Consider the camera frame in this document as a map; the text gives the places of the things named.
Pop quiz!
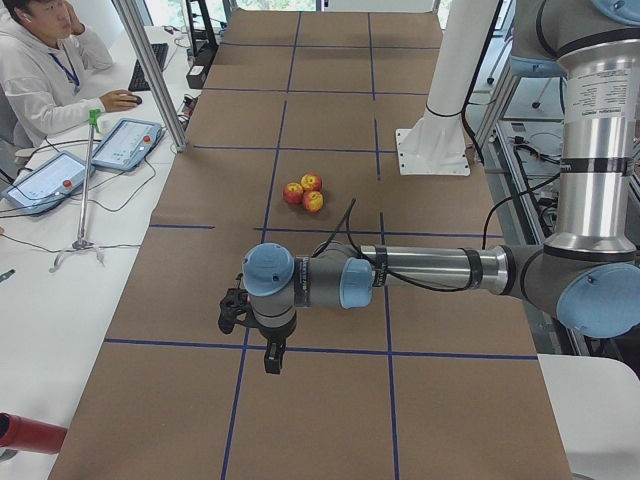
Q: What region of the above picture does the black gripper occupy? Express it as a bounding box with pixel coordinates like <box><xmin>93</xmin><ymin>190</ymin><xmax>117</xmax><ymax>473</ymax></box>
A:
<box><xmin>259</xmin><ymin>322</ymin><xmax>295</xmax><ymax>375</ymax></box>

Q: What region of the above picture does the red yellow apple back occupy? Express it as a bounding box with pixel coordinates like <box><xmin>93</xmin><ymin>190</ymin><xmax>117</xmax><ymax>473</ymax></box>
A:
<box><xmin>300</xmin><ymin>173</ymin><xmax>323</xmax><ymax>191</ymax></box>

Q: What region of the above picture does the red yellow apple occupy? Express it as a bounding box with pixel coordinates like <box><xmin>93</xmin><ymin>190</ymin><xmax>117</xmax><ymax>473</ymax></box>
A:
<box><xmin>302</xmin><ymin>190</ymin><xmax>324</xmax><ymax>213</ymax></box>
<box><xmin>300</xmin><ymin>173</ymin><xmax>323</xmax><ymax>191</ymax></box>
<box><xmin>282</xmin><ymin>182</ymin><xmax>305</xmax><ymax>205</ymax></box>

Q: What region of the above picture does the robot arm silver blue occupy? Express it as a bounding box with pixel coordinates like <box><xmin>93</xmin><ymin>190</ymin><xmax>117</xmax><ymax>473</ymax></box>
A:
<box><xmin>219</xmin><ymin>1</ymin><xmax>639</xmax><ymax>374</ymax></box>

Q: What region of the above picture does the red yellow apple front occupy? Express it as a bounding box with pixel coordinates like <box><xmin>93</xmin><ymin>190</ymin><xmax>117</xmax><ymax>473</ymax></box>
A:
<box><xmin>302</xmin><ymin>190</ymin><xmax>324</xmax><ymax>213</ymax></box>

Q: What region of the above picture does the red yellow apple left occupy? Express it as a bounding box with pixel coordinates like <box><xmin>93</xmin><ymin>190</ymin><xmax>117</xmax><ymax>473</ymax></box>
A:
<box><xmin>282</xmin><ymin>182</ymin><xmax>305</xmax><ymax>205</ymax></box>

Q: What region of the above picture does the brown paper table cover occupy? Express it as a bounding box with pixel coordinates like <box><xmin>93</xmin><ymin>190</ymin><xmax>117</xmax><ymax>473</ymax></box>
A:
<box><xmin>52</xmin><ymin>11</ymin><xmax>570</xmax><ymax>479</ymax></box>

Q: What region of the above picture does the blue teach pendant far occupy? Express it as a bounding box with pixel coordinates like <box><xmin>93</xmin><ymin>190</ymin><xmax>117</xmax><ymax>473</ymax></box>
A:
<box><xmin>92</xmin><ymin>118</ymin><xmax>162</xmax><ymax>171</ymax></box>

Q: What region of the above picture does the blue teach pendant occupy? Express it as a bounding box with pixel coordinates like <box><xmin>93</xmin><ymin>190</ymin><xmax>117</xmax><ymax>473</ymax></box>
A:
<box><xmin>1</xmin><ymin>151</ymin><xmax>86</xmax><ymax>216</ymax></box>
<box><xmin>92</xmin><ymin>118</ymin><xmax>162</xmax><ymax>171</ymax></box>

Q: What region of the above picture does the red cylinder bottle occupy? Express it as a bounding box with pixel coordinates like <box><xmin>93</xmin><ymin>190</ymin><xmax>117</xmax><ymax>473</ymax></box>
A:
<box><xmin>1</xmin><ymin>412</ymin><xmax>67</xmax><ymax>454</ymax></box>

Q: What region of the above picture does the blue teach pendant near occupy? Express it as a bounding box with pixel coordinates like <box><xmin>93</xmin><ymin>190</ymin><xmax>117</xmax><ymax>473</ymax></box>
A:
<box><xmin>1</xmin><ymin>151</ymin><xmax>86</xmax><ymax>216</ymax></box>

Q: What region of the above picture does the black device box on desk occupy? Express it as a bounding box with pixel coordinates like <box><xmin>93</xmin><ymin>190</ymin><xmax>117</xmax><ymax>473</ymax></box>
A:
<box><xmin>186</xmin><ymin>65</ymin><xmax>207</xmax><ymax>90</ymax></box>

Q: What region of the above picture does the black keyboard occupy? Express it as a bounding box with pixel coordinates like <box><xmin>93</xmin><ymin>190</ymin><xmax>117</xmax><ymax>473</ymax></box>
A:
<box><xmin>127</xmin><ymin>42</ymin><xmax>170</xmax><ymax>93</ymax></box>

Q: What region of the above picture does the person in white hoodie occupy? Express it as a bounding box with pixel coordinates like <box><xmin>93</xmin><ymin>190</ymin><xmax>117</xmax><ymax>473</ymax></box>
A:
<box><xmin>1</xmin><ymin>1</ymin><xmax>137</xmax><ymax>146</ymax></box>

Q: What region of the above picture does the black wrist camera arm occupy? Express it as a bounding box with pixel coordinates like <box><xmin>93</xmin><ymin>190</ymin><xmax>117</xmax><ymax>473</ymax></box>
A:
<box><xmin>218</xmin><ymin>287</ymin><xmax>257</xmax><ymax>335</ymax></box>

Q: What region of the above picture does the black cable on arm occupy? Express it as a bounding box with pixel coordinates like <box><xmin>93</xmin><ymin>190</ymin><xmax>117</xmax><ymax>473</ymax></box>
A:
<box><xmin>319</xmin><ymin>197</ymin><xmax>556</xmax><ymax>293</ymax></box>

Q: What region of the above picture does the metal grabber stick green handle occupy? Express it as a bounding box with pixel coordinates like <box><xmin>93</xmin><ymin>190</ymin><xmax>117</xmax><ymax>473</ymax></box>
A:
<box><xmin>49</xmin><ymin>109</ymin><xmax>104</xmax><ymax>273</ymax></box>

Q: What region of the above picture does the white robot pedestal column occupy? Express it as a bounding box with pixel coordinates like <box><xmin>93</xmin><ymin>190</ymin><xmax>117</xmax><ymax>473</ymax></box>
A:
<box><xmin>396</xmin><ymin>0</ymin><xmax>501</xmax><ymax>176</ymax></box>

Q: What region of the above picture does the aluminium frame post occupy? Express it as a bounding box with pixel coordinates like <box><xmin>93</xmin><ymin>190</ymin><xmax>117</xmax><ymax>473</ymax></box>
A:
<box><xmin>114</xmin><ymin>0</ymin><xmax>187</xmax><ymax>153</ymax></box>

